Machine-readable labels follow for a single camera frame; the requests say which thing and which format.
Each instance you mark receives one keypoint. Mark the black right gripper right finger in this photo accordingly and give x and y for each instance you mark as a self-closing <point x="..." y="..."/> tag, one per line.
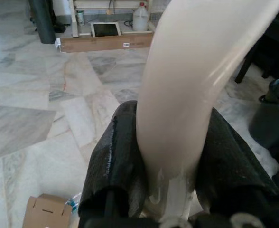
<point x="232" y="171"/>

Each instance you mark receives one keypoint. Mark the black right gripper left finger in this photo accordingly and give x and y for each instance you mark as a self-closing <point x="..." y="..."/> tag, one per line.
<point x="115" y="152"/>

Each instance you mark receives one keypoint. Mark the cream plastic dustpan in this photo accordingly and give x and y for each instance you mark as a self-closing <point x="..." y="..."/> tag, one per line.
<point x="177" y="95"/>

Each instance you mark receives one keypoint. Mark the black rubbish bag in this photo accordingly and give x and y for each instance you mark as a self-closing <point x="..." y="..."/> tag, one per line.
<point x="272" y="123"/>

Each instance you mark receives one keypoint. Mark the clear plastic bottle blue label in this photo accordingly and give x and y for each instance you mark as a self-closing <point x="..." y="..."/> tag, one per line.
<point x="71" y="204"/>

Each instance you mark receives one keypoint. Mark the small brown cardboard box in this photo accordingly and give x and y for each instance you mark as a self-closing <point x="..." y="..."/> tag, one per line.
<point x="42" y="211"/>

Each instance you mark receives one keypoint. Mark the long brown cardboard box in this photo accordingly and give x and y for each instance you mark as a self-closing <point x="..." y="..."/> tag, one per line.
<point x="101" y="44"/>

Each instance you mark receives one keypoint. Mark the white framed black screen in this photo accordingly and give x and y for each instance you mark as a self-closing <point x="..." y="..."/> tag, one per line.
<point x="105" y="29"/>

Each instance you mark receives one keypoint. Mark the white plastic jug red cap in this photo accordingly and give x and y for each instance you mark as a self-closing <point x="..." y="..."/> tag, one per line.
<point x="140" y="20"/>

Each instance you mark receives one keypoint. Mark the green canister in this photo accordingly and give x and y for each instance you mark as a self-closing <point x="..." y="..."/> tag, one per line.
<point x="80" y="17"/>

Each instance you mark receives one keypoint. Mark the dark grey cylinder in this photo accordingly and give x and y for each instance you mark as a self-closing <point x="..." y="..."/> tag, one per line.
<point x="44" y="23"/>

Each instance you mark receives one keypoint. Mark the white shelf frame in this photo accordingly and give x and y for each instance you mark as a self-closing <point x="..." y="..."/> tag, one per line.
<point x="74" y="23"/>

